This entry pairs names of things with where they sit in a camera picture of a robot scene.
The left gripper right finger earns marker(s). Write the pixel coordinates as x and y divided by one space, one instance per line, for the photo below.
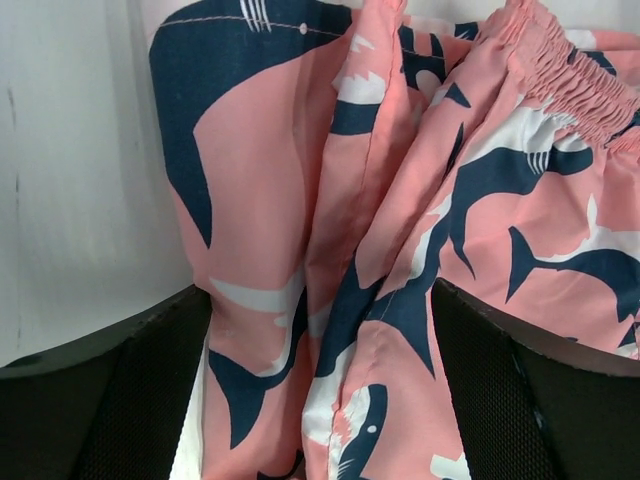
530 404

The pink shark print shorts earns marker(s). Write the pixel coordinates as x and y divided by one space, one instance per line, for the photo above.
328 163

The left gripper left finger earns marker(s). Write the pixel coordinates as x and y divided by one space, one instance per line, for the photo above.
109 405

